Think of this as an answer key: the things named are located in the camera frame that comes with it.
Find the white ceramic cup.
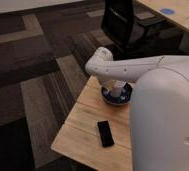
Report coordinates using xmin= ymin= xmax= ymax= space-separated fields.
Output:
xmin=111 ymin=81 xmax=125 ymax=97

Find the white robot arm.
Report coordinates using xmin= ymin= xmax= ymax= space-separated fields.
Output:
xmin=85 ymin=47 xmax=189 ymax=171

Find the dark blue ceramic bowl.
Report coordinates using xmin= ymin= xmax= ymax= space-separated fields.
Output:
xmin=101 ymin=83 xmax=132 ymax=105

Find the black rectangular phone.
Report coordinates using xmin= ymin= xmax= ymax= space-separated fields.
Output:
xmin=97 ymin=121 xmax=114 ymax=147

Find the black office chair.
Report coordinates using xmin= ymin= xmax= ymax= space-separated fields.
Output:
xmin=100 ymin=0 xmax=167 ymax=54

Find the blue round disc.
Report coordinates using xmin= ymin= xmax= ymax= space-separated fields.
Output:
xmin=160 ymin=8 xmax=175 ymax=15

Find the background wooden desk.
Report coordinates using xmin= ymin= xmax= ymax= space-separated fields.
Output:
xmin=136 ymin=0 xmax=189 ymax=33

